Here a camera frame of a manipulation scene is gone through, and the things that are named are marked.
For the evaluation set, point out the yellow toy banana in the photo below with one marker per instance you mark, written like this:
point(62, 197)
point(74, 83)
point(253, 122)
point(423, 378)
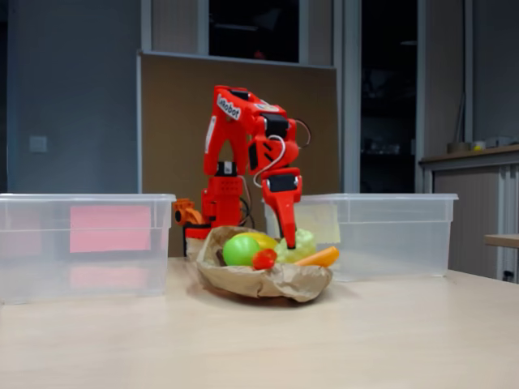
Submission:
point(265, 241)

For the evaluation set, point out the pale green toy grapes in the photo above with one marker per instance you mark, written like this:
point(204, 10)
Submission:
point(304, 247)

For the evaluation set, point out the red toy chili pepper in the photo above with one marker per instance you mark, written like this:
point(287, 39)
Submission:
point(263, 259)

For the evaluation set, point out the orange toy waffle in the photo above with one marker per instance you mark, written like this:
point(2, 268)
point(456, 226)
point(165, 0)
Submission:
point(320, 256)

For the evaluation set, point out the green toy apple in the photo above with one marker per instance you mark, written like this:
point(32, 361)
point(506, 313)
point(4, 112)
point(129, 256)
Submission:
point(239, 251)

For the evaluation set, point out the red robot arm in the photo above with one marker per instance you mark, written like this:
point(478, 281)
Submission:
point(227, 121)

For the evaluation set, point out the yellow-green paper label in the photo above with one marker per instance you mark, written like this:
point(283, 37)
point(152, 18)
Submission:
point(320, 221)

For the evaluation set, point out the clear plastic bin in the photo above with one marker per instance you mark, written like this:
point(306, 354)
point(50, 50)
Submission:
point(397, 243)
point(40, 263)

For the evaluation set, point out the pink paper label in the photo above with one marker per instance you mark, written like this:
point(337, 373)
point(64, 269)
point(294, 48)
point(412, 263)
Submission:
point(109, 229)

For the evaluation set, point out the crumpled brown paper bag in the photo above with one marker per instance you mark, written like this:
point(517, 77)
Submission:
point(259, 283)

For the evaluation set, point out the wooden base block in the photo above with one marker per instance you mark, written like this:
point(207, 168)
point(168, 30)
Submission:
point(192, 247)

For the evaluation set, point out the orange printed clamp part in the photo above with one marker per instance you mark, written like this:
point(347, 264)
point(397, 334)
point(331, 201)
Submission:
point(186, 212)

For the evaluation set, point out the brown cork board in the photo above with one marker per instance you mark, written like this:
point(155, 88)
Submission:
point(182, 121)

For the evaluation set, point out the grey shutter cabinet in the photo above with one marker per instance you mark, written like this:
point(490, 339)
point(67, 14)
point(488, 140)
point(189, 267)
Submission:
point(466, 202)

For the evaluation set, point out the wooden side table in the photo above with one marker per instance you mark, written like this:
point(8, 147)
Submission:
point(503, 240)

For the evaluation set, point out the white light switch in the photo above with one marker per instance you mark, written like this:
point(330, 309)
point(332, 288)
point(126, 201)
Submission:
point(38, 144)

